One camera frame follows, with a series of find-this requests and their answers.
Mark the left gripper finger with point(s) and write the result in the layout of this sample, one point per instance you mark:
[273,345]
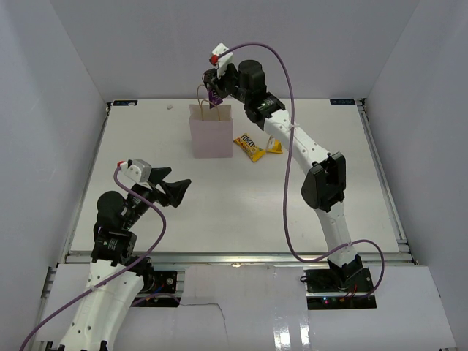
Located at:
[157,175]
[175,191]

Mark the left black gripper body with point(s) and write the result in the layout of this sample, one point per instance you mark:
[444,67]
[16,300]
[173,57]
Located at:
[152,195]

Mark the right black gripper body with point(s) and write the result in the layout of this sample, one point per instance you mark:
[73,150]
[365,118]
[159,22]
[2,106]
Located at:
[231,82]

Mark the purple M&M packet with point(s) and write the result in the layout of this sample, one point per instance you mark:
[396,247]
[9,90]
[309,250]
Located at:
[213,98]

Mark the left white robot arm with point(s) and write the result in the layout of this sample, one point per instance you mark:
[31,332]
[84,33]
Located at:
[116,275]

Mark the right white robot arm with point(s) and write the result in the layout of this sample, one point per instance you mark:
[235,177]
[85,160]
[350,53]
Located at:
[325,173]

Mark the pink paper bag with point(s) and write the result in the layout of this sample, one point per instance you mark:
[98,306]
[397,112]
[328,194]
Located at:
[211,129]

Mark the yellow M&M packet centre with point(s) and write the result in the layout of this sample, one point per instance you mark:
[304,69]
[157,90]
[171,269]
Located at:
[251,149]

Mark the yellow snack bar wrapper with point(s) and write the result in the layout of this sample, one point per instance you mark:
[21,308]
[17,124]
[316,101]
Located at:
[274,146]

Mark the blue label left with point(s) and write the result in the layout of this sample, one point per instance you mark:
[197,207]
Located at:
[125,102]

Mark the blue label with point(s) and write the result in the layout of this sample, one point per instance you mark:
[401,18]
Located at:
[342,101]
[125,102]

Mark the blue label right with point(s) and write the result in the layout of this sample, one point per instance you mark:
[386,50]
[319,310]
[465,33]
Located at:
[342,101]

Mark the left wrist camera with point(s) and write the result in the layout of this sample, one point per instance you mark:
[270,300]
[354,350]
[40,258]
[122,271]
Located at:
[135,169]

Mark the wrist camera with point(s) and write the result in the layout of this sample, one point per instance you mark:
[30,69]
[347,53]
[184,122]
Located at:
[221,57]
[135,169]

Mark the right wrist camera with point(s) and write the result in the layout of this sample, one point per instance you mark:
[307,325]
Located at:
[221,57]

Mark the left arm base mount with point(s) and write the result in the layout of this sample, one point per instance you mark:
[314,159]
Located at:
[159,286]

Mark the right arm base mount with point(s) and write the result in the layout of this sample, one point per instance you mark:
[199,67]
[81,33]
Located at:
[326,292]

